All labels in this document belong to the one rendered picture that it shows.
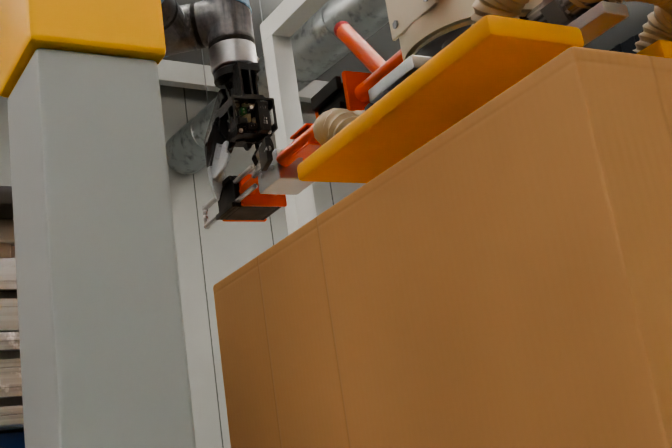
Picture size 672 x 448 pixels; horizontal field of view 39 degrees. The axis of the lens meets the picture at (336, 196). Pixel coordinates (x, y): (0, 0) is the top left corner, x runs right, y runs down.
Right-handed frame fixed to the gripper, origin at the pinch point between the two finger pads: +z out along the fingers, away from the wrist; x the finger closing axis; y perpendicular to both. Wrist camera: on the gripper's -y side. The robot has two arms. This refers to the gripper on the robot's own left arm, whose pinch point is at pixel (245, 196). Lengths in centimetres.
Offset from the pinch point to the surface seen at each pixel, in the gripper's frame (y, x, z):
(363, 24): -547, 401, -362
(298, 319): 50, -20, 29
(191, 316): -985, 366, -176
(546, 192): 85, -20, 29
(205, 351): -986, 380, -131
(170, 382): 87, -46, 38
